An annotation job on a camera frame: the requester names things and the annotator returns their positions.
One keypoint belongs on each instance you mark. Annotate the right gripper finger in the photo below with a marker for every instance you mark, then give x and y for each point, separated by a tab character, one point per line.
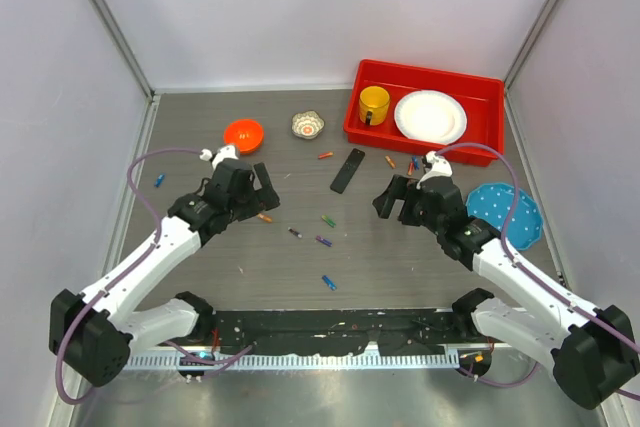
401	185
385	202

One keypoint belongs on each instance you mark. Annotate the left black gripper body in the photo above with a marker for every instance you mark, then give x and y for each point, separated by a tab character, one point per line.
246	204

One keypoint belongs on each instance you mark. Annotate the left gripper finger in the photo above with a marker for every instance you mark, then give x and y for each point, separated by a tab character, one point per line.
262	176
268	199

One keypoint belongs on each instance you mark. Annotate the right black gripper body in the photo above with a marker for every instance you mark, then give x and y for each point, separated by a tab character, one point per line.
415	211

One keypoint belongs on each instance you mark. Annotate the black remote control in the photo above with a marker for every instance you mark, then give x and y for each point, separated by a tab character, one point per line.
347	171

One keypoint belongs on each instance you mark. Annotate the green battery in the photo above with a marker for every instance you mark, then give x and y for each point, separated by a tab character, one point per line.
328	220

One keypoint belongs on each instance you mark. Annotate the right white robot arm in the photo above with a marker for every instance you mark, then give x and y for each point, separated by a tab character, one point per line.
590	352

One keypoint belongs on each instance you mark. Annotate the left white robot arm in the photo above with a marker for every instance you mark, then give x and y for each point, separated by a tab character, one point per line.
96	331

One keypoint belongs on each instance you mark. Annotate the orange battery near left gripper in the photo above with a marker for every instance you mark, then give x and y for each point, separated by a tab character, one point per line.
265	218

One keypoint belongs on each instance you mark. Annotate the orange battery near bin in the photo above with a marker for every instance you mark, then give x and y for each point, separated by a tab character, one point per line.
390	162

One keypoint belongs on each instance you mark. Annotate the orange bowl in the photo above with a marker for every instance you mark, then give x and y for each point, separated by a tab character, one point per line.
246	134

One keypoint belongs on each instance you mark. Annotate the black battery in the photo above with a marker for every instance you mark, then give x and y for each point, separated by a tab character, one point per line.
295	232

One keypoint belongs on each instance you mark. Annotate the blue polka dot plate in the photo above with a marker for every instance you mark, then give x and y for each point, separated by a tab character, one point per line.
492	202

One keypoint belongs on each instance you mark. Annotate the small patterned bowl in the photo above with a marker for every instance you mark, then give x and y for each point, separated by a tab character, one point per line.
307	125

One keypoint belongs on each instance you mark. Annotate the purple battery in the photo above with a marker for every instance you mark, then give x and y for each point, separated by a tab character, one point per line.
323	241

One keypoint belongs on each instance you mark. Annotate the blue battery far left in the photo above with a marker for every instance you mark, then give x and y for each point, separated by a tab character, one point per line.
159	180

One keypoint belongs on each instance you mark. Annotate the white paper plate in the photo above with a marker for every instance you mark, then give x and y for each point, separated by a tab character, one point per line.
430	116

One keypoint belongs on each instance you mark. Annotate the yellow mug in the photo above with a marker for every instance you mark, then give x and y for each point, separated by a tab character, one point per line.
374	102

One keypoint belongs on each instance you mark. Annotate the blue battery near front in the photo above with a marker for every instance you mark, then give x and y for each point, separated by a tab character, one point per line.
330	284

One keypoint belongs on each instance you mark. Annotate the red plastic bin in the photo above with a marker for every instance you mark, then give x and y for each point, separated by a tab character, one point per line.
481	98

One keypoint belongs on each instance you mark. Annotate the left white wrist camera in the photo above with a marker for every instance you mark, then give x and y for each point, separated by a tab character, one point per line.
225	152

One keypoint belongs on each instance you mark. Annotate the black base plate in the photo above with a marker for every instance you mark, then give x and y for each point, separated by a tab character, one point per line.
337	333

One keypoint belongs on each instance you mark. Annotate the white slotted cable duct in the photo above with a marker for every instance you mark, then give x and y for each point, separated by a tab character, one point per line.
370	359

